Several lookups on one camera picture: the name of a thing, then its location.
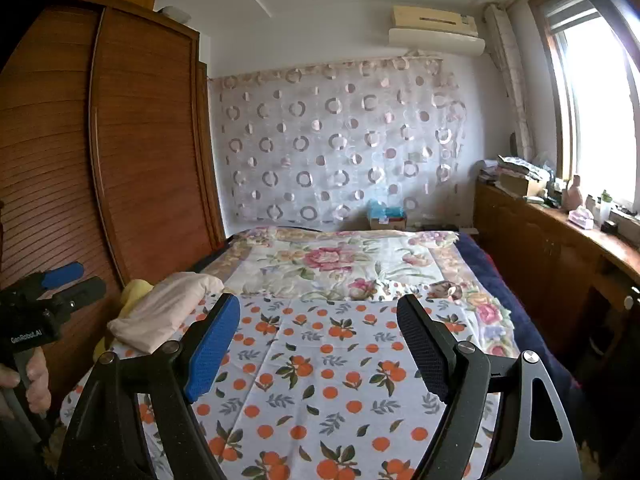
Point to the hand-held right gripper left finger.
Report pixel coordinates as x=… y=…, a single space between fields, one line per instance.
x=210 y=350

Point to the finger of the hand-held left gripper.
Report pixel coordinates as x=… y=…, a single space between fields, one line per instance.
x=82 y=292
x=62 y=275

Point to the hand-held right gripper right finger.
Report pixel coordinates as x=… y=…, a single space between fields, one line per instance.
x=425 y=345

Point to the beige printed t-shirt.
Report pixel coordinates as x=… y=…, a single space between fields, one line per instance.
x=160 y=310

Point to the person's left hand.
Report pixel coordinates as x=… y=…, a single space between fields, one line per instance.
x=39 y=385

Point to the yellow plush toy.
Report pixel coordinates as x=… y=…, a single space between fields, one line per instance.
x=135 y=292

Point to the navy blue blanket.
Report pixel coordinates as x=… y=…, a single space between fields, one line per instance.
x=500 y=280

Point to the orange fruit print bedsheet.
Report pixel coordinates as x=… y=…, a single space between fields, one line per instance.
x=310 y=375

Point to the floral quilt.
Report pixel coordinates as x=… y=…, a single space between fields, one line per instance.
x=325 y=260

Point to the wooden side cabinet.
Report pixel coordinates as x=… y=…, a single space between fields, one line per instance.
x=525 y=250

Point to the blue plastic bag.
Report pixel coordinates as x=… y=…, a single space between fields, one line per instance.
x=385 y=209

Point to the small cardboard box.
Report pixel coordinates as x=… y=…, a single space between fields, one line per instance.
x=520 y=185

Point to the pink tissue pack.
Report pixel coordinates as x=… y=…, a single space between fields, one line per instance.
x=581 y=218

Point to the pile of papers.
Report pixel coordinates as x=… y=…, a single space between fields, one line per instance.
x=520 y=162

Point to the pink bottle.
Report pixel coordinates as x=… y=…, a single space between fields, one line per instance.
x=574 y=195

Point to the circle pattern sheer curtain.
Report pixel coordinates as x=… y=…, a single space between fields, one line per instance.
x=325 y=150

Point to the small black box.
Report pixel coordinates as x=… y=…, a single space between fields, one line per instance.
x=610 y=226

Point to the green cap bottle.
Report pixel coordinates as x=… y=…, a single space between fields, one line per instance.
x=605 y=207

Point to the white object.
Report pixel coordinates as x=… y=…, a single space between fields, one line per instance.
x=175 y=14

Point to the patterned window drape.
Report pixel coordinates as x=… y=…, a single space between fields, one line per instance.
x=510 y=70

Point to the window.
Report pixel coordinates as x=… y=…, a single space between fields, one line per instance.
x=595 y=110

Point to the white air conditioner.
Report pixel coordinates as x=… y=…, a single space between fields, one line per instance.
x=435 y=35

